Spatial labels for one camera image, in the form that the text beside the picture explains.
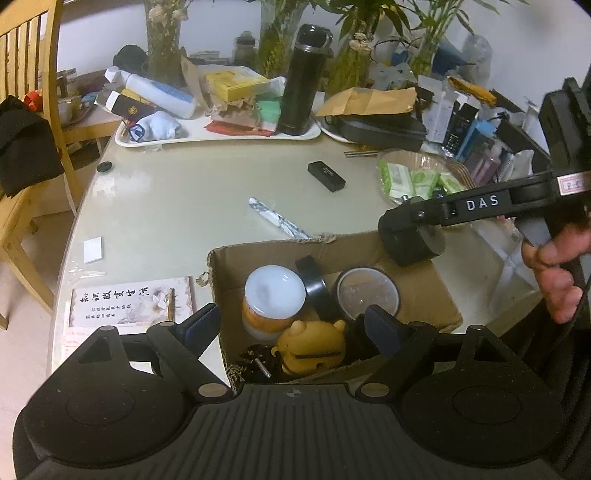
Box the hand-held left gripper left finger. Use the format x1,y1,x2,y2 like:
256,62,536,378
74,302,234,403

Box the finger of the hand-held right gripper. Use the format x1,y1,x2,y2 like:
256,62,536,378
378,195,455,232

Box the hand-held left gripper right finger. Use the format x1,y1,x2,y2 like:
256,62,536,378
355,305,516,400

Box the cardboard box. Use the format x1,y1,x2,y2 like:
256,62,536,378
202,230,464,384

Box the yellow bear toy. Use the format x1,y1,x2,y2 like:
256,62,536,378
272,318,348,377

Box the person's right hand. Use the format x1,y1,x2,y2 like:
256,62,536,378
521,216,591,325

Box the clear lid container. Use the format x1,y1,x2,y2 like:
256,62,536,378
335,266,402,324

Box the green white wipes pack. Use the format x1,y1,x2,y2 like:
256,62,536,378
379,161,417,199
412,170,442,199
436,172,465,195

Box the black tape roll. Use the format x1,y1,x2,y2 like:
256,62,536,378
294,255,345,322

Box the white lid jar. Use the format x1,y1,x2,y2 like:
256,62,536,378
240,265,307,343

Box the pink bottles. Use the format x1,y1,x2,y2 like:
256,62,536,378
470,138,509,186

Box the calligraphy desk card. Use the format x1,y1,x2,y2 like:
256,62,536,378
68,275,198,330

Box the black case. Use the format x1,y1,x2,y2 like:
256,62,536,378
329,114,428,153

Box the blue carton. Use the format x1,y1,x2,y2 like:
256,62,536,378
459,120,493,162

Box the small black box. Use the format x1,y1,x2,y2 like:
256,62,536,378
307,160,346,192

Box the black carton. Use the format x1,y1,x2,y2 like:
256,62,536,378
443,104,481,156

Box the white carton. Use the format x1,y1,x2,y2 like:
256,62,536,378
425,88,463,144

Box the yellow black pouch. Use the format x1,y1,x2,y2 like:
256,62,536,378
447,76,498,105

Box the brown paper envelope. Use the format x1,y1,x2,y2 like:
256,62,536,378
316,86,418,117

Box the white plate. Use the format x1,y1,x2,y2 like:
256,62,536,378
313,115,345,140

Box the clear plastic bag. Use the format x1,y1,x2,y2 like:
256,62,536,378
462,33,493,84

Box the silver foil packet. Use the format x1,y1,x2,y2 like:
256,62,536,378
247,196,313,240

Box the small white card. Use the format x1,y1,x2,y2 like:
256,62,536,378
83,236,105,263

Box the white printed plastic bag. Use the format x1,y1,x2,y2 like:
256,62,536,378
372,60,417,91

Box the glass vase green bamboo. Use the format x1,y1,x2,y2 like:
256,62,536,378
256,0,315,77
406,0,477,79
329,0,394,93

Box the black thermos bottle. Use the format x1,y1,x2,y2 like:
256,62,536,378
276,23,334,136

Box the green box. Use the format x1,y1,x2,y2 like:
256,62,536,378
256,99,283,133

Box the small white plastic bag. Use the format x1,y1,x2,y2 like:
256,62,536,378
263,76,290,103

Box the white tray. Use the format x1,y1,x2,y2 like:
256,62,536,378
114,113,322,148

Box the red packet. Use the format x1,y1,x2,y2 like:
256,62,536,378
205,121,273,138

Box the rolled white blue sock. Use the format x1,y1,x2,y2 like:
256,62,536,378
127,111,189,142

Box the crumpled brown paper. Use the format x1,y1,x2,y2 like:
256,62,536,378
212,99,259,126

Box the black yellow box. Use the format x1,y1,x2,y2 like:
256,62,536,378
96,90,158,122

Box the wooden stool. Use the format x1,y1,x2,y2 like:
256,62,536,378
58,108,124,168

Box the white bottle blue label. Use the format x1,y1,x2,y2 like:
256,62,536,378
105,67,199,120

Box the dark jar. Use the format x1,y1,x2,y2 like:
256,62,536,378
233,31,257,64

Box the brown paper bag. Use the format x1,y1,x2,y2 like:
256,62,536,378
179,46,211,112

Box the metal bowl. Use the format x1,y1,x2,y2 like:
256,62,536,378
57,97,96,126

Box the black cloth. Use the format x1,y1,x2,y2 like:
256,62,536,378
0,95,66,198

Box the black round object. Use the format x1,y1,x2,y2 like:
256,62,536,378
113,45,149,75

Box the glass vase dried flowers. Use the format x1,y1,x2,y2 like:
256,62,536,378
143,0,190,86

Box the wooden chair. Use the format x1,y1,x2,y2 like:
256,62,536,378
0,0,86,331

